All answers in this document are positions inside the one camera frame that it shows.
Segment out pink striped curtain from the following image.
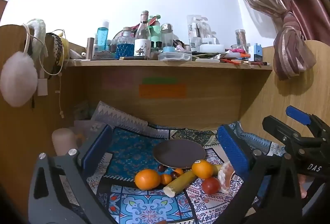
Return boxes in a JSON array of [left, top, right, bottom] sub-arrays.
[[217, 0, 330, 81]]

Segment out blue patterned patchwork cloth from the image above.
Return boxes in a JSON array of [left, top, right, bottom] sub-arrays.
[[72, 101, 286, 224]]

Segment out mint green pump bottle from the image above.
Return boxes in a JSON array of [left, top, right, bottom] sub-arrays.
[[150, 15, 162, 44]]

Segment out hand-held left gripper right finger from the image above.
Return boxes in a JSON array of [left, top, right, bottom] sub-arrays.
[[214, 124, 303, 224]]

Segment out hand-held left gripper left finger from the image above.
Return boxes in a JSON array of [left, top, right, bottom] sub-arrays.
[[28, 124, 121, 224]]

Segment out red tomato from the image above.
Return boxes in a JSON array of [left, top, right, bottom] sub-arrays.
[[202, 178, 220, 195]]

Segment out dark round plate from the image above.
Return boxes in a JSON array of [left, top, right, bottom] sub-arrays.
[[153, 139, 206, 170]]

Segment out wooden shelf board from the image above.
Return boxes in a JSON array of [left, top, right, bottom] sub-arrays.
[[64, 59, 273, 71]]

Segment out plain large orange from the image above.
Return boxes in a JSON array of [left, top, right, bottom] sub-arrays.
[[134, 169, 161, 191]]

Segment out beige mug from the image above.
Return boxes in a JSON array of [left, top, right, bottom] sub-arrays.
[[52, 128, 79, 156]]

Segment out pink sticky note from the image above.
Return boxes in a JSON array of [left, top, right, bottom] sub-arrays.
[[102, 75, 134, 90]]

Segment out clear blister packaging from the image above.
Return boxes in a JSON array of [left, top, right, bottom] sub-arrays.
[[187, 15, 217, 53]]

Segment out glass jar of blue beads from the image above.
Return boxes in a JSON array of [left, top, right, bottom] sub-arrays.
[[116, 27, 135, 59]]

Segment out light blue toner bottle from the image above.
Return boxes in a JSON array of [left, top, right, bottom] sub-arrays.
[[97, 21, 110, 53]]

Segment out orange with white sticker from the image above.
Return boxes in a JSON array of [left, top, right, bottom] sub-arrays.
[[191, 159, 214, 180]]

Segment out clear glass bottle pink label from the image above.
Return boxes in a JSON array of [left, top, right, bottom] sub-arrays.
[[134, 10, 152, 58]]

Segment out green sticky note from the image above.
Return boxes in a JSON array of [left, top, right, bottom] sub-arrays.
[[142, 77, 178, 84]]

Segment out black patterned headband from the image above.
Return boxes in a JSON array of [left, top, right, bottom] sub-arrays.
[[46, 30, 64, 76]]

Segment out white fluffy earmuffs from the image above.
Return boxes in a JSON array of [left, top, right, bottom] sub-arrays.
[[0, 18, 48, 107]]

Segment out person's right hand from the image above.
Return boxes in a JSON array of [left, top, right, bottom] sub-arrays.
[[299, 175, 314, 199]]

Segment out yellow headband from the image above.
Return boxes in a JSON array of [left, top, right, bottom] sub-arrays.
[[61, 33, 70, 60]]

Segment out small blue and white box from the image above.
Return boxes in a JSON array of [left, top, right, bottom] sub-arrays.
[[249, 43, 263, 62]]

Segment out white charging cable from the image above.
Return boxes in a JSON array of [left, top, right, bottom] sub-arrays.
[[23, 23, 65, 119]]

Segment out clear flat plastic box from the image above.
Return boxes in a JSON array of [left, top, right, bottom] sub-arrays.
[[158, 52, 192, 61]]

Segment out clear jar of brown sticks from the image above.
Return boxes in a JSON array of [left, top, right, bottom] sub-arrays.
[[235, 29, 247, 46]]

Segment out white flat box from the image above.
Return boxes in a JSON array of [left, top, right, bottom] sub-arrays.
[[200, 44, 225, 53]]

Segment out orange sticky note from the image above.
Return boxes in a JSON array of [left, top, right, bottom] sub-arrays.
[[139, 84, 186, 98]]

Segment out peeled grapefruit piece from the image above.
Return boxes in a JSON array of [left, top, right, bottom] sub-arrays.
[[217, 162, 236, 193]]

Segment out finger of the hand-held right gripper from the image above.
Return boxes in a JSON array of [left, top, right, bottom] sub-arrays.
[[262, 116, 314, 149], [286, 106, 330, 137]]

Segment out brown cardboard tube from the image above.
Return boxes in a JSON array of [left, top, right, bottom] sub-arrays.
[[87, 37, 94, 59]]

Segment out clear bottle with silver cap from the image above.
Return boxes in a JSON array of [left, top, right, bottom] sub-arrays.
[[161, 23, 174, 49]]

